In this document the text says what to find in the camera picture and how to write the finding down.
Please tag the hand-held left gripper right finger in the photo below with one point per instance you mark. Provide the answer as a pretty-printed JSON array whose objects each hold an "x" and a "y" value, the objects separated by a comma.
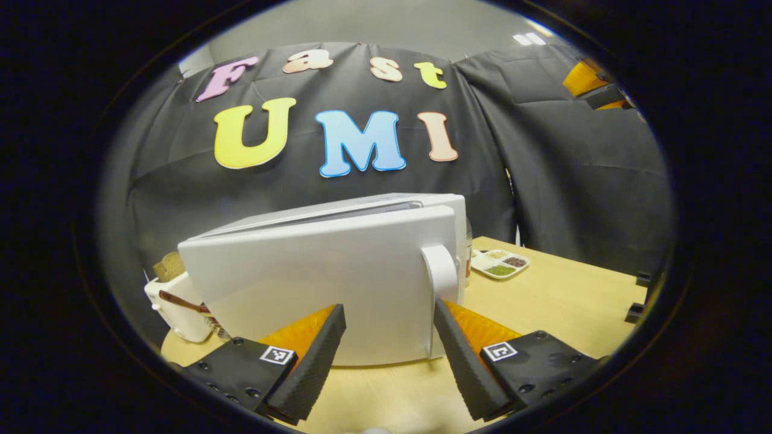
[{"x": 461, "y": 361}]

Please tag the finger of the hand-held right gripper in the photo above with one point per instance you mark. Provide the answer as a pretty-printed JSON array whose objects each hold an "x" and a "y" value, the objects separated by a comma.
[{"x": 603, "y": 96}]

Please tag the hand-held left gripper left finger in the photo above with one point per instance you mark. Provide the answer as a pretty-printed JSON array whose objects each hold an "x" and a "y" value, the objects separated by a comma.
[{"x": 310, "y": 367}]

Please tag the white microwave oven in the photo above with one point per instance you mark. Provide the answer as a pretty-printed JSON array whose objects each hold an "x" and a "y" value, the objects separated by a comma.
[{"x": 301, "y": 271}]

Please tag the black backdrop cloth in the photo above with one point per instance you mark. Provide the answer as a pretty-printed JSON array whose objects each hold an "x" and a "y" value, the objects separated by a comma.
[{"x": 573, "y": 181}]

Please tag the small ceiling light panel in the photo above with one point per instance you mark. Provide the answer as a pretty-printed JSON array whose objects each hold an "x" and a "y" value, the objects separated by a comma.
[{"x": 529, "y": 39}]

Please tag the white divided dish of beans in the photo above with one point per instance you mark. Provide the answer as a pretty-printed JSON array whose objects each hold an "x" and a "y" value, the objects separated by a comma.
[{"x": 500, "y": 264}]

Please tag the clear bottle with red label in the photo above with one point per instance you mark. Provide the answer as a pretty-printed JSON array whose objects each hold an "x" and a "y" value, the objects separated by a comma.
[{"x": 468, "y": 253}]

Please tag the white toaster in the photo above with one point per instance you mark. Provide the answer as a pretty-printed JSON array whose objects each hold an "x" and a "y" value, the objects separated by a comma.
[{"x": 178, "y": 316}]

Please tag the brown bread slice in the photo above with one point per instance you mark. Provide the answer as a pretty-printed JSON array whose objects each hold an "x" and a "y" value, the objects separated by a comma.
[{"x": 169, "y": 267}]

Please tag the black table clamp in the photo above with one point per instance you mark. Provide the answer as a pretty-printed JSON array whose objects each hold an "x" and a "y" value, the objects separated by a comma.
[
  {"x": 634, "y": 313},
  {"x": 644, "y": 279}
]

